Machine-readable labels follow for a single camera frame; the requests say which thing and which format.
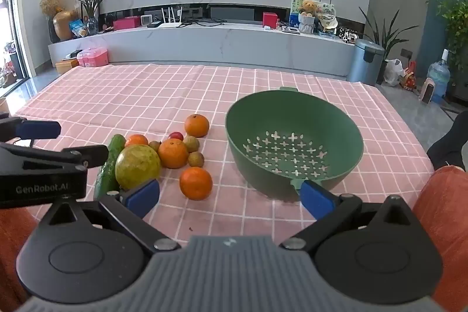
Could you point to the white plastic bag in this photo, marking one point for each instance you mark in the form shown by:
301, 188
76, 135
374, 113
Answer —
393, 72

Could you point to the small white cube device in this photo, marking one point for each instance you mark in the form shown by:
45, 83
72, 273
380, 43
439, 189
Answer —
147, 20

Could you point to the orange cardboard box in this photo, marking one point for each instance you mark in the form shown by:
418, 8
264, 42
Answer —
67, 66

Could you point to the white router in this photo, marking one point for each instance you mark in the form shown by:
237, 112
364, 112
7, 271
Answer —
166, 24

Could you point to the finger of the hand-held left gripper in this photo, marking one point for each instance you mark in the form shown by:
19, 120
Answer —
38, 129
93, 155

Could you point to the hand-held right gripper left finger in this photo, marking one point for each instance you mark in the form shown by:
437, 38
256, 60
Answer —
142, 197

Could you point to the small red fruit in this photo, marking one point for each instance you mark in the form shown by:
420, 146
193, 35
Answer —
176, 135

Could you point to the orange sofa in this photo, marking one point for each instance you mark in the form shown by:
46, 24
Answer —
446, 206

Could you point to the dried yellow flowers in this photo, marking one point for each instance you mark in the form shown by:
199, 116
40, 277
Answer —
51, 4

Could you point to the pink checked tablecloth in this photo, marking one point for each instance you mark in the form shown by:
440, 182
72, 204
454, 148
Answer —
256, 85

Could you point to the small brown longan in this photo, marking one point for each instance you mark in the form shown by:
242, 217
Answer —
196, 159
154, 145
191, 144

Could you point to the large yellow-green pomelo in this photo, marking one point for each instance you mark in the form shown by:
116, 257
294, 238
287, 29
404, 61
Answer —
138, 167

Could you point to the green colander bowl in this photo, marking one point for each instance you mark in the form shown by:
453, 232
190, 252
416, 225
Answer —
256, 122

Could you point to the orange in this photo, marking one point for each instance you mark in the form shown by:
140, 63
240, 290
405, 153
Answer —
196, 183
136, 140
196, 125
173, 153

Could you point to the green cucumber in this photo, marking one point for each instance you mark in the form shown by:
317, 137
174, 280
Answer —
109, 158

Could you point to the white cap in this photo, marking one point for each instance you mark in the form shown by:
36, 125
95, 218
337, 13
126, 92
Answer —
329, 23

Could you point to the red box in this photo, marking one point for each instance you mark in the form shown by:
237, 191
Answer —
270, 20

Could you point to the red gift bag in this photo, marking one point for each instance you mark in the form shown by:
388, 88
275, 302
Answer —
409, 76

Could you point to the long-leaf potted plant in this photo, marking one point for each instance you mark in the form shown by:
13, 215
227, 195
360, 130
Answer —
385, 36

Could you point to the plant in glass vase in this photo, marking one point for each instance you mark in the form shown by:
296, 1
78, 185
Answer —
91, 8

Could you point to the gold vase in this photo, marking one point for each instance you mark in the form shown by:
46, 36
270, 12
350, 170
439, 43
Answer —
64, 25

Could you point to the blue snack bag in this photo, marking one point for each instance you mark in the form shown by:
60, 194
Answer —
78, 28

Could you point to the leafy green plant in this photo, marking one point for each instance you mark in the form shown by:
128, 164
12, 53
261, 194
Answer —
455, 27

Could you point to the small white heater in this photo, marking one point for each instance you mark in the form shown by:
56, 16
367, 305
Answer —
426, 91

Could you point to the green printed poster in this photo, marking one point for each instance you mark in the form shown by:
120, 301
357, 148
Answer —
325, 8

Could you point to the brown teddy bear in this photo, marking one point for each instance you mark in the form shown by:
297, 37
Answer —
308, 8

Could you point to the blue-grey pedal trash can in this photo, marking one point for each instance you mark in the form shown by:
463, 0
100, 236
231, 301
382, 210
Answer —
365, 63

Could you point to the flat pink box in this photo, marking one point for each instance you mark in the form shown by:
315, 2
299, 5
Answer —
126, 23

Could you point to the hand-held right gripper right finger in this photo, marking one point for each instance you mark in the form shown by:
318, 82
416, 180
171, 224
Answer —
316, 200

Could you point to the pink plastic storage box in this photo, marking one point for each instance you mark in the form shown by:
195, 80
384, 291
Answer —
93, 57

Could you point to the large blue water bottle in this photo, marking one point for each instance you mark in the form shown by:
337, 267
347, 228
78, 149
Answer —
438, 78

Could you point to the white marble media console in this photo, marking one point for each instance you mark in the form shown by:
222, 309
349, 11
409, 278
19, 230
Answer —
219, 45

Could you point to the wall power outlet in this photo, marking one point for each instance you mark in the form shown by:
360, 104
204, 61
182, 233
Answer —
406, 53

